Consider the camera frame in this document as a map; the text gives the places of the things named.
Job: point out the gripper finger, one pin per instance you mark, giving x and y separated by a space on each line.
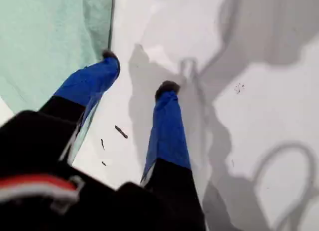
167 131
87 78

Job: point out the pale green T-shirt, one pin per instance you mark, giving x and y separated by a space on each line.
49 29

